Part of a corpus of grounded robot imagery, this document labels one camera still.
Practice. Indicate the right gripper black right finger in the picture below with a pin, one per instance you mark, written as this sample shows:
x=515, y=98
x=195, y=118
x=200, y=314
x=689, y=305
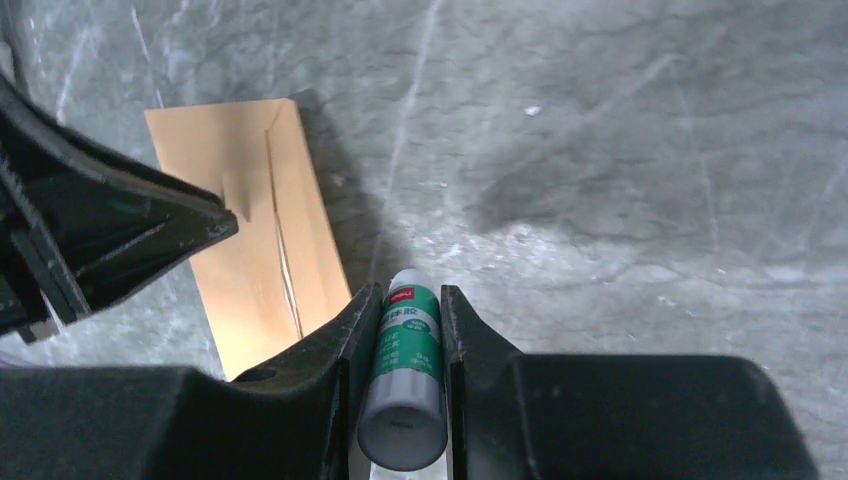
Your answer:
x=517, y=415

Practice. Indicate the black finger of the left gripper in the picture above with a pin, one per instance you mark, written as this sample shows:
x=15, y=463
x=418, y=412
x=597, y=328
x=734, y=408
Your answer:
x=84, y=227

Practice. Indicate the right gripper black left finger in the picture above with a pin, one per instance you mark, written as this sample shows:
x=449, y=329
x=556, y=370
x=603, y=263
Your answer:
x=290, y=417

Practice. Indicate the green white glue stick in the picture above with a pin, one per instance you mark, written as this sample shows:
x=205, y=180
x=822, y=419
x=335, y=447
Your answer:
x=403, y=423

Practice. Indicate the brown paper envelope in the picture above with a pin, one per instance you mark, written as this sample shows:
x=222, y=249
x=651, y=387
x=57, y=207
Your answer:
x=280, y=277

